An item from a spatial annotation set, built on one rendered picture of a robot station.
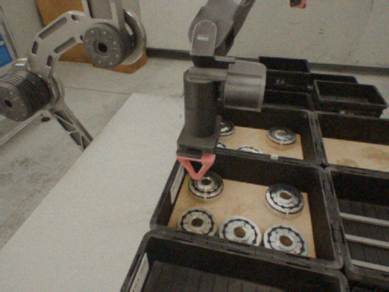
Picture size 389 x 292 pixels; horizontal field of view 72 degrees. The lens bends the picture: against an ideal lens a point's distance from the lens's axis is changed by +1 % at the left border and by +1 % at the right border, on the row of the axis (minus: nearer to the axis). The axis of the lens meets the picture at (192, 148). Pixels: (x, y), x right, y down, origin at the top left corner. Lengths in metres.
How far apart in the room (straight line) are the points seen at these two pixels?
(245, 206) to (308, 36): 3.24
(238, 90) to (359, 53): 3.67
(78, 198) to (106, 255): 0.26
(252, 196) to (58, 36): 0.91
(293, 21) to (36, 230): 3.44
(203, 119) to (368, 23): 3.59
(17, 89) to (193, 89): 0.95
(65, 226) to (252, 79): 0.76
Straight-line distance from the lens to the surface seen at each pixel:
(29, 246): 0.98
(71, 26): 1.15
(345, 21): 3.88
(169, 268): 0.68
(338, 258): 0.64
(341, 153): 1.06
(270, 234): 0.71
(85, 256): 0.89
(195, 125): 0.45
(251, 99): 0.41
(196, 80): 0.41
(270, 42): 3.82
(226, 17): 0.45
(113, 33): 0.94
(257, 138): 1.03
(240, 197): 0.80
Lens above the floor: 1.43
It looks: 39 degrees down
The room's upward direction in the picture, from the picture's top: straight up
